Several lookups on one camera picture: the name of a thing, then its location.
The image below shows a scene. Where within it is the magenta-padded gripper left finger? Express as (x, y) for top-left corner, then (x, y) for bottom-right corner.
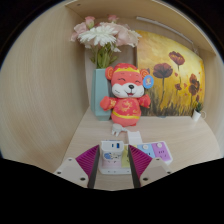
(54, 145), (101, 189)

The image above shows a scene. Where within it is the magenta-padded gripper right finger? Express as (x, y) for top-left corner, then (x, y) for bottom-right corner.
(128, 145), (173, 188)

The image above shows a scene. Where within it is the white block charger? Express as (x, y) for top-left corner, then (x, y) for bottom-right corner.
(100, 140), (126, 168)

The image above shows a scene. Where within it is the pastel multicolour power strip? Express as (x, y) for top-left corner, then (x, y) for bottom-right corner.
(98, 141), (174, 175)

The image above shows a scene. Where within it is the white plug adapter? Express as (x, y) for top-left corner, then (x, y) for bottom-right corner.
(127, 130), (143, 146)

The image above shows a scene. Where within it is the red plush toy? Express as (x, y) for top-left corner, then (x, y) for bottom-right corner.
(99, 63), (155, 128)

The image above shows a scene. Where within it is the pale teal vase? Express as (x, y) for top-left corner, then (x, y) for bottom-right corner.
(90, 68), (113, 121)

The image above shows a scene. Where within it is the small potted plant white pot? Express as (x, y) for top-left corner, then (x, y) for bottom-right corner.
(191, 101), (204, 122)

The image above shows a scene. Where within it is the yellow poppy painting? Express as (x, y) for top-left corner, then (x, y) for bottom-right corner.
(135, 29), (206, 118)

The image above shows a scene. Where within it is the pink and white flower bouquet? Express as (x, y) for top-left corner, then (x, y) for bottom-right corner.
(69, 14), (143, 69)

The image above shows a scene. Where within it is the white light bar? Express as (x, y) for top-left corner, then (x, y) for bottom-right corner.
(135, 16), (198, 48)

